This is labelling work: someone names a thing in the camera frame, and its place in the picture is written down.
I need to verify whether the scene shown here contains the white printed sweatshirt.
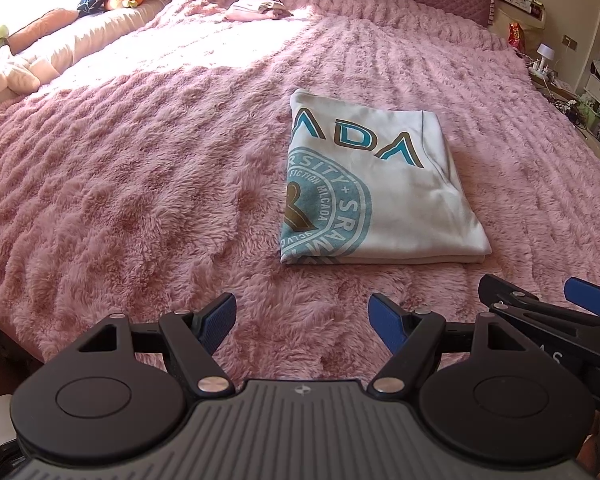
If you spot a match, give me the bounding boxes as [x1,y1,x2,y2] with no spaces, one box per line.
[280,89,492,266]

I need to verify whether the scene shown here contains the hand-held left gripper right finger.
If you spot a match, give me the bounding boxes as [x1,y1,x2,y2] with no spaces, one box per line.
[369,294,523,392]

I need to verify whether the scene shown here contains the pink cushion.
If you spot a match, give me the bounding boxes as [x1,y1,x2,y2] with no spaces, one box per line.
[7,8,81,53]

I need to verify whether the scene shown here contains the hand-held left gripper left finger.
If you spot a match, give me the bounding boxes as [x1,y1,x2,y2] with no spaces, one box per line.
[77,292,237,396]

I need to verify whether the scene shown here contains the pink fluffy blanket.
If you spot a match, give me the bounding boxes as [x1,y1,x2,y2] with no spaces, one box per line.
[0,0,600,381]

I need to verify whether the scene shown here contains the cream window seat cushion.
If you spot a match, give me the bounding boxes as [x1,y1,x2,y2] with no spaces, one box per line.
[10,0,167,77]

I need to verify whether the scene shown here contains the white plush toy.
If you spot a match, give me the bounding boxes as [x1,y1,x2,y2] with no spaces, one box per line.
[0,47,61,102]

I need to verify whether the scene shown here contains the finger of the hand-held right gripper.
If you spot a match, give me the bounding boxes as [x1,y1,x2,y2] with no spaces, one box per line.
[478,274,600,341]
[564,277,600,320]

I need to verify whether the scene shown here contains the folded pink clothes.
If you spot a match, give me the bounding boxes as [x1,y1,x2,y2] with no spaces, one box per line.
[228,0,293,22]

